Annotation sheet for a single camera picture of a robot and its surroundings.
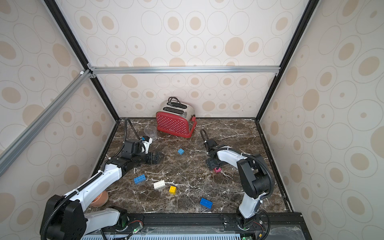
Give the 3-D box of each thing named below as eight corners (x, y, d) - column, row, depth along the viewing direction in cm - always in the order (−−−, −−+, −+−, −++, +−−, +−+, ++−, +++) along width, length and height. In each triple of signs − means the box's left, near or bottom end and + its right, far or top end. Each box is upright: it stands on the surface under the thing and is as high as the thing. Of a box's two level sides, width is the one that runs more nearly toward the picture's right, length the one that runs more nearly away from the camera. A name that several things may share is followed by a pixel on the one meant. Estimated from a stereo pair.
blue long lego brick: (135, 184, 88) (134, 183, 87) (134, 180, 90) (133, 178, 88) (146, 179, 90) (145, 177, 89) (145, 175, 92) (144, 173, 90)
